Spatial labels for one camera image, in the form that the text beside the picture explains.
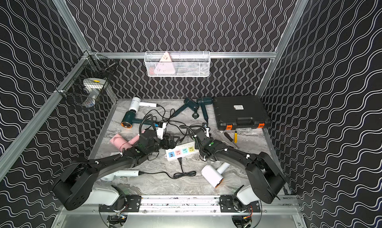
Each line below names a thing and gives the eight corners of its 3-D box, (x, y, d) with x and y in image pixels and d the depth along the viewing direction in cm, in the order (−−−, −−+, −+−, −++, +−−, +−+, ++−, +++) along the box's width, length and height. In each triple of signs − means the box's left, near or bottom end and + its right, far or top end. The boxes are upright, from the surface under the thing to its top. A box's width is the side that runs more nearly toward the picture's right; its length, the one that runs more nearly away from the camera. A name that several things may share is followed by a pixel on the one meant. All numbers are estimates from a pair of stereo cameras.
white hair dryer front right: (214, 189, 81) (215, 187, 76) (199, 174, 86) (199, 170, 81) (231, 170, 87) (233, 167, 83) (216, 157, 92) (217, 153, 88)
